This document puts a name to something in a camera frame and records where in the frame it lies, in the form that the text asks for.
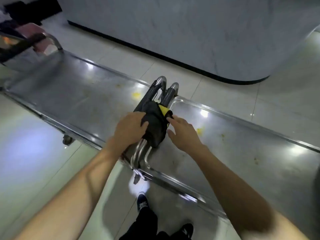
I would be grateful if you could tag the person's left forearm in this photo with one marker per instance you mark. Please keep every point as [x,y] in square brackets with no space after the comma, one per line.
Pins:
[75,197]

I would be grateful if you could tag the grey and yellow cleaning cloth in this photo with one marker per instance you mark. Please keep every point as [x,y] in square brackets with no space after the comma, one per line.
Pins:
[153,122]

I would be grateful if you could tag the person's left hand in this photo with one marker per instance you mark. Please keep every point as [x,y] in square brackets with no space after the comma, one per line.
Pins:
[130,129]

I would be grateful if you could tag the dark blue sneaker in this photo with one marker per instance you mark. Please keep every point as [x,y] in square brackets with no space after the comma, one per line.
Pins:
[187,231]
[142,201]

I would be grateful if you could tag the white marble counter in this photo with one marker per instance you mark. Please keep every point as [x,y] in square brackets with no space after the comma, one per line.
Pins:
[175,27]

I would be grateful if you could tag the black furniture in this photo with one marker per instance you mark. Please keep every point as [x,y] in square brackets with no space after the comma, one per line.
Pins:
[30,9]

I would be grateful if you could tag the person's right hand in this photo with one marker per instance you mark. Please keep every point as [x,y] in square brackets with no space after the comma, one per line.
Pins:
[186,137]

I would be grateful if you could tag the stainless steel service cart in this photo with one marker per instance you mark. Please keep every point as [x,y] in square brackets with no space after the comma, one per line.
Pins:
[75,97]

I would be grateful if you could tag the black trousers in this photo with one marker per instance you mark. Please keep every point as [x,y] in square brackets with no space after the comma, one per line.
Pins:
[145,227]

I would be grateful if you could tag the person's right forearm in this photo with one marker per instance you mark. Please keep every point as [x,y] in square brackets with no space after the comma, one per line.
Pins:
[237,197]

